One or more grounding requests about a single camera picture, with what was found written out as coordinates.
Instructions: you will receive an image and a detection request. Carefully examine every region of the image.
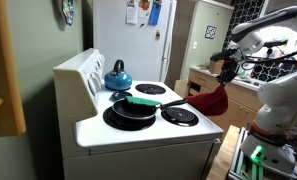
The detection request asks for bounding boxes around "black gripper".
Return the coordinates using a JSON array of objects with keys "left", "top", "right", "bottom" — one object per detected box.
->
[{"left": 217, "top": 59, "right": 239, "bottom": 86}]

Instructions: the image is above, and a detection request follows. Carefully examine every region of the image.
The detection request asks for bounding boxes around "red cloth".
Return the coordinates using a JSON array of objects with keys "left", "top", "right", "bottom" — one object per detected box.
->
[{"left": 184, "top": 83, "right": 229, "bottom": 117}]

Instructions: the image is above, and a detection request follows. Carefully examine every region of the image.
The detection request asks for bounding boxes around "white oven door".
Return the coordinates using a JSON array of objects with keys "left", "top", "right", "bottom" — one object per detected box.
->
[{"left": 201, "top": 138, "right": 223, "bottom": 180}]

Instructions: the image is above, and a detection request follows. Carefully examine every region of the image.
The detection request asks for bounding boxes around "wooden kitchen cabinet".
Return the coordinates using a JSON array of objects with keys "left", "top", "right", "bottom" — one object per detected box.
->
[{"left": 187, "top": 66, "right": 297, "bottom": 134}]

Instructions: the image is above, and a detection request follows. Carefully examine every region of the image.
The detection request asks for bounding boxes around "brown cardboard piece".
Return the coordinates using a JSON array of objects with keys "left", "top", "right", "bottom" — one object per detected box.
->
[{"left": 173, "top": 78, "right": 191, "bottom": 94}]

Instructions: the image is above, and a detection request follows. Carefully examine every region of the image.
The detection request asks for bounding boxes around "black white patterned panel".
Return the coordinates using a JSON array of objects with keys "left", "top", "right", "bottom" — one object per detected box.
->
[{"left": 250, "top": 61, "right": 297, "bottom": 83}]

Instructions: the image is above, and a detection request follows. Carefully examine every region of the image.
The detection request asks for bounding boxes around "black white patterned curtain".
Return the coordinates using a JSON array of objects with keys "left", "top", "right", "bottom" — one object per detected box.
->
[{"left": 222, "top": 0, "right": 266, "bottom": 51}]

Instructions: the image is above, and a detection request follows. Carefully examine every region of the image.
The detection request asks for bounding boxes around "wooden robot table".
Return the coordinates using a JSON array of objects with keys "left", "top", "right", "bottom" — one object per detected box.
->
[{"left": 206, "top": 124, "right": 242, "bottom": 180}]

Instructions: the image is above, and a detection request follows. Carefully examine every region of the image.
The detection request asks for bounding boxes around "green sponge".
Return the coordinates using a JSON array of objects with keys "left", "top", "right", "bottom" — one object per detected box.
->
[{"left": 125, "top": 95, "right": 162, "bottom": 108}]

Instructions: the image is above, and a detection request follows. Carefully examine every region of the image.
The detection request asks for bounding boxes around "black frying pan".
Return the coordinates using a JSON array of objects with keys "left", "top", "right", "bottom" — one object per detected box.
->
[{"left": 111, "top": 97, "right": 189, "bottom": 121}]

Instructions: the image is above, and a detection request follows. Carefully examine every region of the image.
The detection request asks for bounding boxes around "blue paper sheet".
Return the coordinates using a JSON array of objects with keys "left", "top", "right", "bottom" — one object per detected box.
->
[{"left": 148, "top": 0, "right": 163, "bottom": 27}]

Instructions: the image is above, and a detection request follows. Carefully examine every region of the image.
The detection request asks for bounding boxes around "white refrigerator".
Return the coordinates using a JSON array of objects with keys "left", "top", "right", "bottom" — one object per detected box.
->
[{"left": 92, "top": 0, "right": 178, "bottom": 83}]

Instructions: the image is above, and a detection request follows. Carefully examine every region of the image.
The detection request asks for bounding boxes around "white electric stove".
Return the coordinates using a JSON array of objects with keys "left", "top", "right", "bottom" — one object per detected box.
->
[{"left": 52, "top": 48, "right": 225, "bottom": 180}]

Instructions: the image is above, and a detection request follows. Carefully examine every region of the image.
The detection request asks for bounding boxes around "dark blue spoon rest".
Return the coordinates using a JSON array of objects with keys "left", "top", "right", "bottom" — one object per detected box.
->
[{"left": 109, "top": 90, "right": 133, "bottom": 102}]

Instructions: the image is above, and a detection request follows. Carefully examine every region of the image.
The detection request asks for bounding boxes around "paper with orange picture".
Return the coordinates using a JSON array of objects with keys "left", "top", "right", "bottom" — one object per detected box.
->
[{"left": 138, "top": 0, "right": 152, "bottom": 18}]

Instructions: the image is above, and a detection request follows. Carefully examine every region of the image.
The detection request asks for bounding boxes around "white paper note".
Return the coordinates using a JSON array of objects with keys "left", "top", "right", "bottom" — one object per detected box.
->
[{"left": 126, "top": 0, "right": 139, "bottom": 25}]

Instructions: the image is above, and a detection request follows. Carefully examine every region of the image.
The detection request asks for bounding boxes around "patterned square wall tile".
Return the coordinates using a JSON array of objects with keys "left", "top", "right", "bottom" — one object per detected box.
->
[{"left": 204, "top": 25, "right": 218, "bottom": 40}]

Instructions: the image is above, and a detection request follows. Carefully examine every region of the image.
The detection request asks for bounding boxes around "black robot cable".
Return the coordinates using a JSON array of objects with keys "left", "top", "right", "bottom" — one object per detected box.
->
[{"left": 236, "top": 43, "right": 297, "bottom": 67}]

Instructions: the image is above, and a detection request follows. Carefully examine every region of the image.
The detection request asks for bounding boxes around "black camera on stand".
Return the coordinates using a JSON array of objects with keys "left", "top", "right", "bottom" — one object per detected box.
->
[{"left": 264, "top": 39, "right": 289, "bottom": 57}]

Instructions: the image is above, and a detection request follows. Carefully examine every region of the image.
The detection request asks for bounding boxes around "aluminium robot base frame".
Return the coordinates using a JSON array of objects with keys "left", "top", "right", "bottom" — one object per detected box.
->
[{"left": 227, "top": 127, "right": 297, "bottom": 180}]

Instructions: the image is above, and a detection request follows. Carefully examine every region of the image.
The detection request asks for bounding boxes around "blue kettle with black handle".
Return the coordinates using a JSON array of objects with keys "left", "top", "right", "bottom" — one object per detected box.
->
[{"left": 103, "top": 59, "right": 134, "bottom": 92}]

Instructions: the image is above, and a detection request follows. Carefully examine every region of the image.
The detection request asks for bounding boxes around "wooden wall shelf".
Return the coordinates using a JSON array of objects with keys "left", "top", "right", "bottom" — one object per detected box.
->
[{"left": 0, "top": 0, "right": 27, "bottom": 139}]

